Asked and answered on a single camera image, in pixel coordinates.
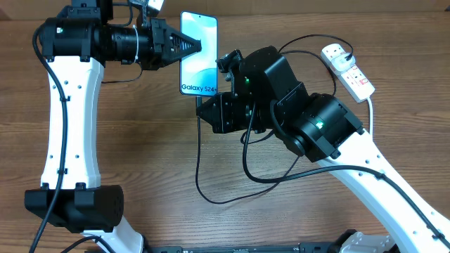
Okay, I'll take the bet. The Samsung Galaxy smartphone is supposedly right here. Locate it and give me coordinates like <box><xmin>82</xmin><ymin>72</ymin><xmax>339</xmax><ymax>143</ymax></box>
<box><xmin>180</xmin><ymin>11</ymin><xmax>218</xmax><ymax>97</ymax></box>

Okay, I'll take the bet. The black USB charging cable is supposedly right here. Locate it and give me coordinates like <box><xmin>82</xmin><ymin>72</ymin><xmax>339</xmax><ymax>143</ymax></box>
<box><xmin>195</xmin><ymin>34</ymin><xmax>354</xmax><ymax>205</ymax></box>

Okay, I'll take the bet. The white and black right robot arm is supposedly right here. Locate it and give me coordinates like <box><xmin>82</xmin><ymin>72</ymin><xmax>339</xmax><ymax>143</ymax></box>
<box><xmin>197</xmin><ymin>46</ymin><xmax>449</xmax><ymax>252</ymax></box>

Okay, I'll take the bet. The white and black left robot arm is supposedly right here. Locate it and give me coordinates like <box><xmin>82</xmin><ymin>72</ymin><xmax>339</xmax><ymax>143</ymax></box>
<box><xmin>24</xmin><ymin>0</ymin><xmax>201</xmax><ymax>252</ymax></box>

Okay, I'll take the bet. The white charger plug adapter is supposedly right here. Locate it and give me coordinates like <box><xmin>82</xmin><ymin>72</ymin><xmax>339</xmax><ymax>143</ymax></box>
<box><xmin>331</xmin><ymin>53</ymin><xmax>356</xmax><ymax>73</ymax></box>

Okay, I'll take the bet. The white power extension strip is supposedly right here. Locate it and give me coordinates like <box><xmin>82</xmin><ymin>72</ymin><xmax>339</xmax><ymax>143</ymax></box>
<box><xmin>321</xmin><ymin>44</ymin><xmax>375</xmax><ymax>103</ymax></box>

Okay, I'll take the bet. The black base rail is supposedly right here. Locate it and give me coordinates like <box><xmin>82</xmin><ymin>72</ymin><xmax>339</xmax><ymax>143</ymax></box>
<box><xmin>150</xmin><ymin>242</ymin><xmax>340</xmax><ymax>253</ymax></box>

